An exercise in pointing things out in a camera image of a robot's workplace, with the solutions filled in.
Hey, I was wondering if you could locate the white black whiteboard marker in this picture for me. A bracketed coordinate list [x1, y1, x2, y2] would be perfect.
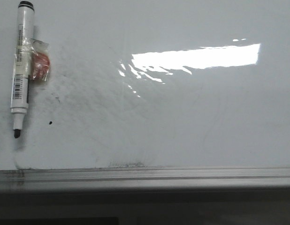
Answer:
[10, 0, 35, 139]

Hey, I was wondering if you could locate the white whiteboard with aluminium frame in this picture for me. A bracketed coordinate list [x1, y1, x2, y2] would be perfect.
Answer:
[0, 0, 290, 194]

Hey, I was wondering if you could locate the red magnet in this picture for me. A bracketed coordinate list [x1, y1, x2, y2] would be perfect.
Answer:
[29, 39, 51, 83]

